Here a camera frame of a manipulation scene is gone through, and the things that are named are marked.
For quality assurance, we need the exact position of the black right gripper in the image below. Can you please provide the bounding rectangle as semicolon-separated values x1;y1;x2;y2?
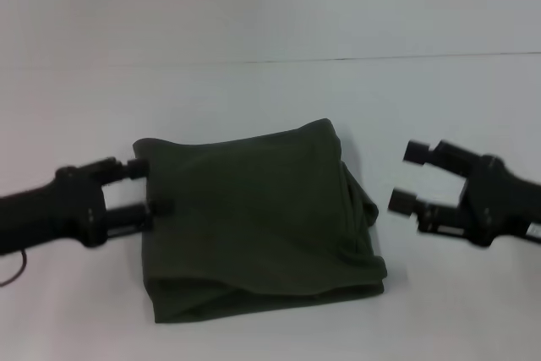
387;138;541;249

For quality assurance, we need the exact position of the dark green FREE t-shirt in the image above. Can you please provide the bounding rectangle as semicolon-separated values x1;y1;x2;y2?
131;117;389;327

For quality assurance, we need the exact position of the thin dark cable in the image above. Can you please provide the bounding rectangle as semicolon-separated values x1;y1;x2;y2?
0;249;30;287

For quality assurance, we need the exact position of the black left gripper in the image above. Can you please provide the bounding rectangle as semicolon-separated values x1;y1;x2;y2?
0;156;175;257

